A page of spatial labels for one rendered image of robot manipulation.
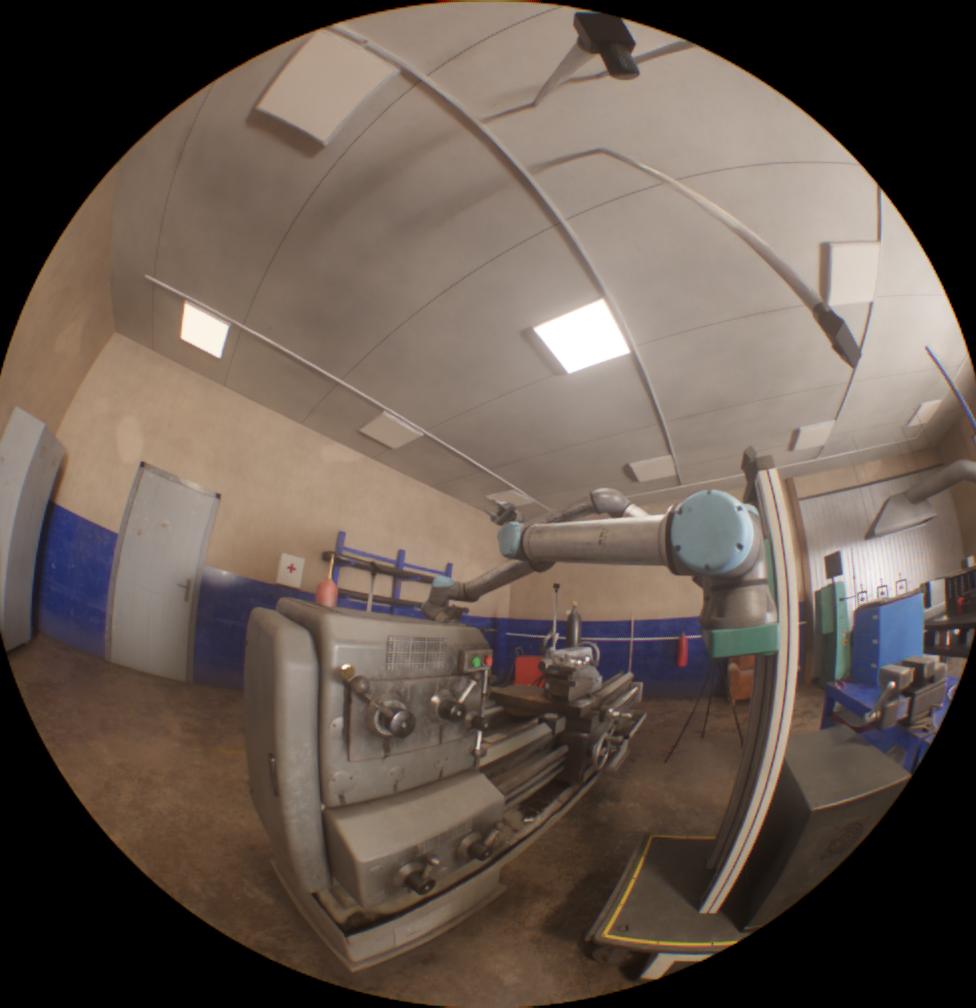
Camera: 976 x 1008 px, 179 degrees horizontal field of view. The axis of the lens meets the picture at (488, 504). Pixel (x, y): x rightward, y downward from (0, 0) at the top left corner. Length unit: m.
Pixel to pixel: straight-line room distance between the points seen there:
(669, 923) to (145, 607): 4.26
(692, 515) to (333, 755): 0.87
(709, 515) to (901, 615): 1.65
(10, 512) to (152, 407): 2.11
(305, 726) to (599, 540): 0.76
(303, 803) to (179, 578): 3.27
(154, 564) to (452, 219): 3.97
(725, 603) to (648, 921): 1.08
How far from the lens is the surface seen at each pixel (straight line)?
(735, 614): 0.73
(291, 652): 0.69
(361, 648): 0.73
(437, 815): 0.95
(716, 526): 0.58
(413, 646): 0.81
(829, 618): 5.15
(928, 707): 1.44
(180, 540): 3.87
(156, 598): 3.92
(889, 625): 2.01
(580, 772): 1.70
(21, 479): 3.43
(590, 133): 2.05
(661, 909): 1.39
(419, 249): 2.27
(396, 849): 0.87
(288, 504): 4.09
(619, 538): 0.70
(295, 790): 0.81
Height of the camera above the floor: 1.38
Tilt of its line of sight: 20 degrees up
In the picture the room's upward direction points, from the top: 5 degrees clockwise
